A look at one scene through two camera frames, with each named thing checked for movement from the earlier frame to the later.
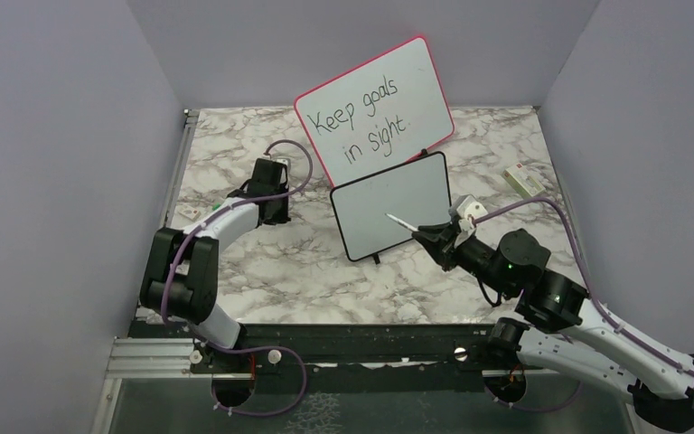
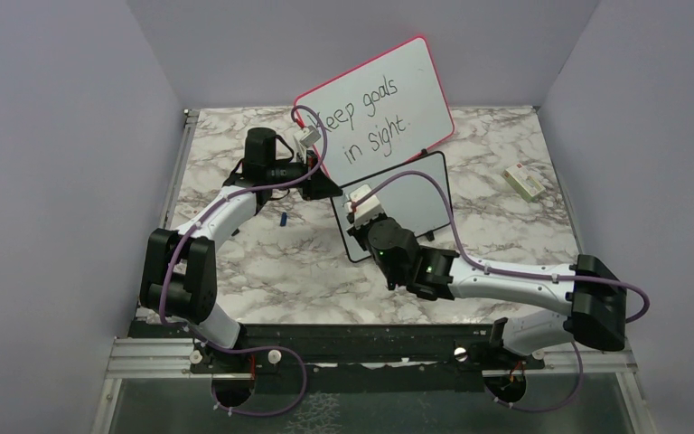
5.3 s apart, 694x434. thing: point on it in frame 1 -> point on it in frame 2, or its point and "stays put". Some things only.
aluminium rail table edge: x=134 y=356 stays put
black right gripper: x=443 y=246 -> x=358 y=231
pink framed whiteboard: x=381 y=113 stays put
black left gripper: x=282 y=216 -> x=319 y=186
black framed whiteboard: x=417 y=192 stays put
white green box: x=523 y=180 stays put
